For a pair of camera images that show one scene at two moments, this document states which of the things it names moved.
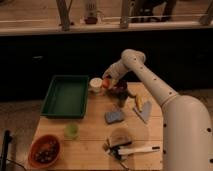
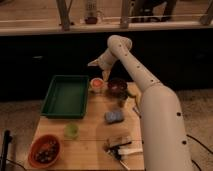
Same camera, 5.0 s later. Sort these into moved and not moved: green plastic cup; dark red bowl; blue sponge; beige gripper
Moved: beige gripper
Not moved: blue sponge; green plastic cup; dark red bowl
